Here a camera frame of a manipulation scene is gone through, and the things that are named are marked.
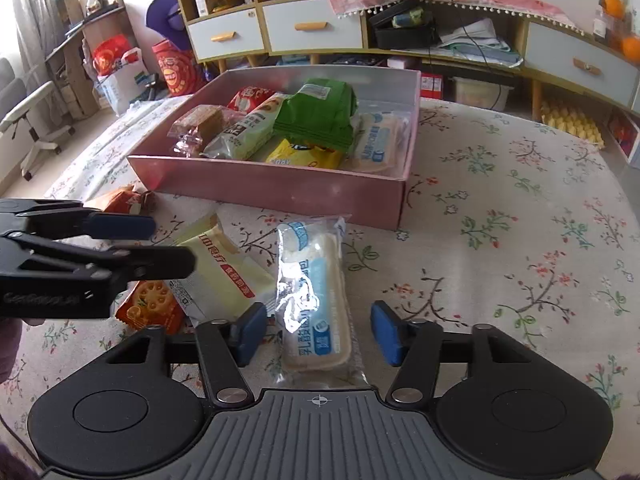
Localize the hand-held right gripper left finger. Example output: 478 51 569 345
100 301 269 407

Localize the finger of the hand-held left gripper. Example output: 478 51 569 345
0 234 197 281
0 199 157 242

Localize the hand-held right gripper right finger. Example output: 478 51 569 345
369 299 538 406

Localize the cream bread packet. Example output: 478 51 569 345
165 212 278 323

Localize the white bread packet blue label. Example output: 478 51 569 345
350 110 411 176
275 215 368 388

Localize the pink wafer packet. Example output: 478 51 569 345
167 104 236 158

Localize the pink cardboard box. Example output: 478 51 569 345
126 69 422 231

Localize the swirl cake roll packet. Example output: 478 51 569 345
202 91 291 161

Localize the yellow snack packet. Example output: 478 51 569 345
265 137 346 171

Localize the small red snack packet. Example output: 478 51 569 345
227 85 276 113

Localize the green snack packet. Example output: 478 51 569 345
272 77 358 152

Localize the orange lotus root packet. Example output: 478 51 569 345
115 280 187 336

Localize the white plastic bag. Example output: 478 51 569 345
95 47 151 116

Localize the white chair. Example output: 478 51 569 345
0 57 76 181

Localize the red gift bag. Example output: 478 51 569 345
151 40 207 97

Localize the red plastic bag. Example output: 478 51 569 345
92 34 132 77

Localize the wooden desk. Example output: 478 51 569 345
45 0 126 116

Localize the purple hat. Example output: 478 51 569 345
145 0 193 51

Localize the clear plastic bin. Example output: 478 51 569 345
452 76 516 111

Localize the yellow egg tray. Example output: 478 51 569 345
540 100 606 151

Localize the black case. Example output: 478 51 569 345
367 0 441 51

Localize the pile of papers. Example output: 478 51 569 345
432 17 523 68

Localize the white box red print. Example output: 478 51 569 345
607 107 640 166

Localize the white drawer orange handle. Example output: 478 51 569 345
186 7 266 63
261 0 365 53
522 20 640 111

